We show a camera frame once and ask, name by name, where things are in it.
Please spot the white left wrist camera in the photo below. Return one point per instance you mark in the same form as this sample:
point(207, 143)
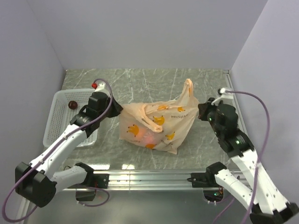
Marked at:
point(100, 87)

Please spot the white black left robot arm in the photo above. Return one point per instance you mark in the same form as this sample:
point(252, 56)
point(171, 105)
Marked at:
point(40, 180)

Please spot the orange banana-print plastic bag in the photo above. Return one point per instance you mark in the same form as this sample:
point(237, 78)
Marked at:
point(162, 125)

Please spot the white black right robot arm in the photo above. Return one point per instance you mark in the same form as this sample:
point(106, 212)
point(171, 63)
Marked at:
point(263, 201)

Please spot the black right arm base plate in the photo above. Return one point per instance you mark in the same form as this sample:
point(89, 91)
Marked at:
point(199, 180)

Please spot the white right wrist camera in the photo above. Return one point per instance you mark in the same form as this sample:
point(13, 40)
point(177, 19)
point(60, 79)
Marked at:
point(225, 95)

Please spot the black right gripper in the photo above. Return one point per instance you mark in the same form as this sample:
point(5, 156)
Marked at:
point(203, 108)

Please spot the dark red round fruit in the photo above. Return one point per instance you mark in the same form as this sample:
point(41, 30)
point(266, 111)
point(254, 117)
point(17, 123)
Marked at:
point(72, 105)

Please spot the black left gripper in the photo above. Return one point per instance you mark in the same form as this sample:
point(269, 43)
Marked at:
point(117, 108)

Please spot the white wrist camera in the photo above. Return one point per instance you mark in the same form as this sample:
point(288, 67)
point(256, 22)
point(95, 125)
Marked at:
point(100, 87)
point(225, 95)

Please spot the white perforated plastic basket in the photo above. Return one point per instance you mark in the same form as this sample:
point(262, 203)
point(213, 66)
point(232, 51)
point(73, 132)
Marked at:
point(60, 115)

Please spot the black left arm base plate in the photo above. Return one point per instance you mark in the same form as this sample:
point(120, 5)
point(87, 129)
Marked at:
point(100, 181)

